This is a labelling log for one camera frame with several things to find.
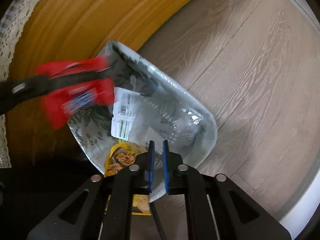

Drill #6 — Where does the clear plastic bottle with label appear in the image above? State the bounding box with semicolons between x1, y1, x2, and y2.
111;87;202;147

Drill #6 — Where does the patterned grey trash bin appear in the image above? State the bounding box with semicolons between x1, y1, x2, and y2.
68;41;217;201

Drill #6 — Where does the yellow noodle packet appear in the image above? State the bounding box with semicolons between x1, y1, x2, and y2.
104;139;151;216

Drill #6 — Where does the brown checkered blanket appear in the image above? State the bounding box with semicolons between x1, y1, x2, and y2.
0;0;57;169

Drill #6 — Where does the orange wooden bed frame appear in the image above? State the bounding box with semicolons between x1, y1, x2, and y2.
4;0;232;160

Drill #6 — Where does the red snack bag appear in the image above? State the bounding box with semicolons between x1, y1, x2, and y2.
36;56;115;129

